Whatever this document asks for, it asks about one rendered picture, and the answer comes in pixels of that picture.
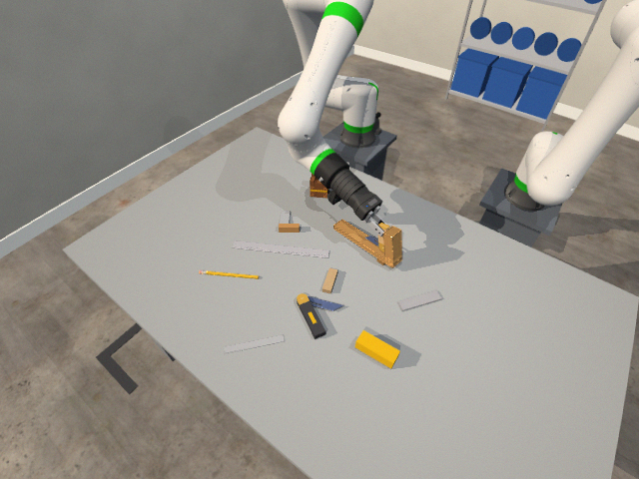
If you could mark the black sliding bevel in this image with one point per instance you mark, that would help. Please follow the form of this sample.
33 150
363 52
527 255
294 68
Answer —
311 317

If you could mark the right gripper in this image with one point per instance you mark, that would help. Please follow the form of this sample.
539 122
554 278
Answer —
333 172

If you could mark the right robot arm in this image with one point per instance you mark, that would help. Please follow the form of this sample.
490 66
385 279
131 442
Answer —
325 43

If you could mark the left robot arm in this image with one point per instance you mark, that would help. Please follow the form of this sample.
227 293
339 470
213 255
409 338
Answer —
554 171

